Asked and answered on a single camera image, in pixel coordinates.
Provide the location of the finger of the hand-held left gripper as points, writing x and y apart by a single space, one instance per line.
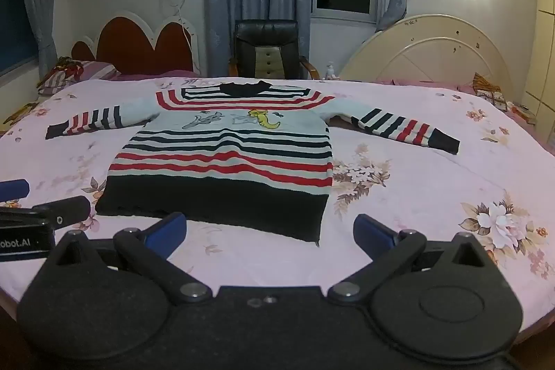
65 212
13 189

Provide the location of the small white figurine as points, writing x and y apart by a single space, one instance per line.
331 71

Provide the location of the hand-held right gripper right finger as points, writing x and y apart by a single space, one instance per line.
373 234

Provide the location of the cream round headboard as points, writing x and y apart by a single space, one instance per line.
425 53

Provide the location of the orange patterned cloth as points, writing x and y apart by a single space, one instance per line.
488 90

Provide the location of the pink floral bed sheet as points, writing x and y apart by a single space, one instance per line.
433 188

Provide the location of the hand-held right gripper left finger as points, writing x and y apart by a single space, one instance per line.
164 234

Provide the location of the black office chair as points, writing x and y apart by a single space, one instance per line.
265 45

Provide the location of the cream wardrobe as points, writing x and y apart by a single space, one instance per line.
544 27

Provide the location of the red heart-shaped headboard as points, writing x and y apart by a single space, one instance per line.
130 45

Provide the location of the striped pillow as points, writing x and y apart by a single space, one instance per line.
86 71

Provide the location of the striped knit sweater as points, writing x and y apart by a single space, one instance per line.
217 162

